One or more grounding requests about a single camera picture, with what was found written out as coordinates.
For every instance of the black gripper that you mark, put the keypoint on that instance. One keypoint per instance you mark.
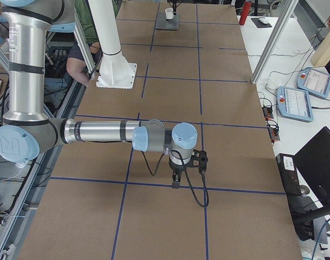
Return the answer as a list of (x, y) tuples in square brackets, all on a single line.
[(176, 168), (175, 5)]

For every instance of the white plastic cup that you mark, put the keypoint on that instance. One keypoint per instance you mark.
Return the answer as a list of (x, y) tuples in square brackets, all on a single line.
[(169, 13)]

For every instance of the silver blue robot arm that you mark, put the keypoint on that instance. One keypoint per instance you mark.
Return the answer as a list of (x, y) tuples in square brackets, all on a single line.
[(27, 131)]

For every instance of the grey closed laptop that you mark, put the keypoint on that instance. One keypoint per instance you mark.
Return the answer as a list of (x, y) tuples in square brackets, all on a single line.
[(163, 24)]

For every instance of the brown paper table cover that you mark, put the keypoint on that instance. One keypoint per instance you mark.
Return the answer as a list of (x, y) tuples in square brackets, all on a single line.
[(213, 189)]

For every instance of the red water bottle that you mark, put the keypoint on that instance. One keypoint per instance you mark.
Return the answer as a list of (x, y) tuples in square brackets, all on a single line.
[(245, 12)]

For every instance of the black mouse pad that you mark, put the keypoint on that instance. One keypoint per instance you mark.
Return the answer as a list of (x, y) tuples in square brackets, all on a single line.
[(260, 25)]

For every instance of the white computer mouse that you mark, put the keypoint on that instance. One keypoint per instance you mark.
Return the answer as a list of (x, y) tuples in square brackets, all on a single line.
[(263, 20)]

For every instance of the black desktop computer box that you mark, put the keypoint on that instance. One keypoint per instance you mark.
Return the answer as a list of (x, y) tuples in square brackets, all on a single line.
[(289, 176)]

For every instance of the blue teach pendant near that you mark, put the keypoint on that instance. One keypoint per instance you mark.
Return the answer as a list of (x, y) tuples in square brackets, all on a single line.
[(294, 104)]

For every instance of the blue teach pendant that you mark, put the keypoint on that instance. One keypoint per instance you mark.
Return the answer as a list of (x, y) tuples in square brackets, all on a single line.
[(315, 82), (294, 104)]

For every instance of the black monitor on stand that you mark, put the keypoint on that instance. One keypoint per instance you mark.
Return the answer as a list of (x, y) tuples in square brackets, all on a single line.
[(313, 163)]

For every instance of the wooden board leaning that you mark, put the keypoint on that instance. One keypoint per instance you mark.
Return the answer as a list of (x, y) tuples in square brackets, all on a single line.
[(322, 55)]

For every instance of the blue teach pendant far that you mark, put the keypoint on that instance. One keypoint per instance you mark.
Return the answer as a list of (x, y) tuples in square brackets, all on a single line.
[(315, 82)]

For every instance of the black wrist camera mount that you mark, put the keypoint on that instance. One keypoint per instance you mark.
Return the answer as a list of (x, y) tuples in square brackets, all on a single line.
[(198, 160)]

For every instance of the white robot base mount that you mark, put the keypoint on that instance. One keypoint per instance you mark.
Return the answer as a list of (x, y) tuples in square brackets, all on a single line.
[(115, 71)]

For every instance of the grey aluminium frame post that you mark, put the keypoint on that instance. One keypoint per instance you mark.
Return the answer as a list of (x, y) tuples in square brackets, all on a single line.
[(280, 25)]

